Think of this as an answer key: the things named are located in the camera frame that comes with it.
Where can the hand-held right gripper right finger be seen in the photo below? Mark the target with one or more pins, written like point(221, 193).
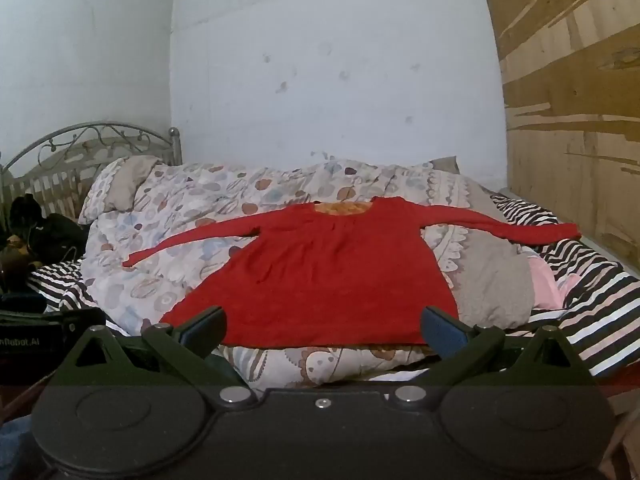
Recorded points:
point(441, 331)

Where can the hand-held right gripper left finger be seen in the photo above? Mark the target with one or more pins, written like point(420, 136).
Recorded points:
point(204, 329)

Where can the red long-sleeved dress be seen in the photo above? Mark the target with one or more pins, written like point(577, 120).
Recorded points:
point(320, 280)

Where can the pink cloth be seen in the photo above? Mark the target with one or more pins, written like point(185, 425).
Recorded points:
point(547, 280)

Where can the patterned quilt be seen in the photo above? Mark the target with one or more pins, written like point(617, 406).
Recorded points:
point(200, 200)

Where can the black and white striped sheet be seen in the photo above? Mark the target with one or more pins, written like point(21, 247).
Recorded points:
point(595, 300)

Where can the beige patterned pillow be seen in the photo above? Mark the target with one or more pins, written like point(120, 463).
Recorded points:
point(122, 185)

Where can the metal bed headboard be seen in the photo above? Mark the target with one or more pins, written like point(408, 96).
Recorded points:
point(60, 160)

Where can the plywood board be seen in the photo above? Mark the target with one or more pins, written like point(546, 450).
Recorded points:
point(575, 110)

